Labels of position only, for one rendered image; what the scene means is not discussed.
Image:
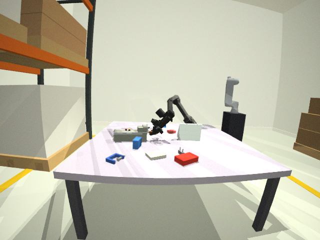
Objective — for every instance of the red rectangular block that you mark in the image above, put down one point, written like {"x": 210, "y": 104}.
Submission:
{"x": 171, "y": 131}
{"x": 186, "y": 158}

